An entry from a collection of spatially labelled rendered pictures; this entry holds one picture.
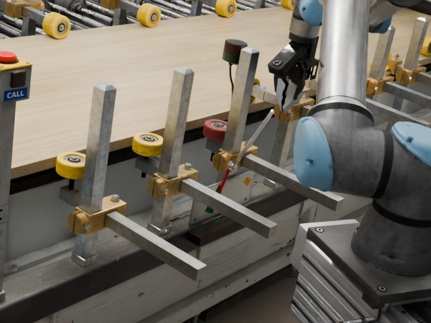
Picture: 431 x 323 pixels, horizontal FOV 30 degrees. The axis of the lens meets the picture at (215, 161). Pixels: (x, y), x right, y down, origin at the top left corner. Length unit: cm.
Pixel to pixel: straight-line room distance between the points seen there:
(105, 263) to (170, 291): 82
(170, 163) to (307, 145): 69
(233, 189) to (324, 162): 92
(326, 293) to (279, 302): 166
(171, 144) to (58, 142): 28
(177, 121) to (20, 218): 44
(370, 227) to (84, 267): 74
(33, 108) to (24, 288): 58
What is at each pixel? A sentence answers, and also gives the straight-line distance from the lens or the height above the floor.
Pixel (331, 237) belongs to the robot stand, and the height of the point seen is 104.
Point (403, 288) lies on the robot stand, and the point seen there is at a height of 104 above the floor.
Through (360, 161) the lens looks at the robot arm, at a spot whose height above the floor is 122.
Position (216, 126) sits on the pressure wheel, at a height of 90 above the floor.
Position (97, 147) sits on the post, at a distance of 174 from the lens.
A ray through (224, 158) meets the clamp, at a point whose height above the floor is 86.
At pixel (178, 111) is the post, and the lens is 189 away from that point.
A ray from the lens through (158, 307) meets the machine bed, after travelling 268.
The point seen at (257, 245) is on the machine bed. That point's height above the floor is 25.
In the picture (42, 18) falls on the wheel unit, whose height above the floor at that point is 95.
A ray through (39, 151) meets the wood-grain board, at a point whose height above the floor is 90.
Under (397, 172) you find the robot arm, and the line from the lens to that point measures 133.
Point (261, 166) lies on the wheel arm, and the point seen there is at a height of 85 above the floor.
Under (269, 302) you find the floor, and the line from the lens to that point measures 317.
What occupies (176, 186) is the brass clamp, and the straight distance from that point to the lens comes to 199.
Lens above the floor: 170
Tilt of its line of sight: 23 degrees down
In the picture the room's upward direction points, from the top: 11 degrees clockwise
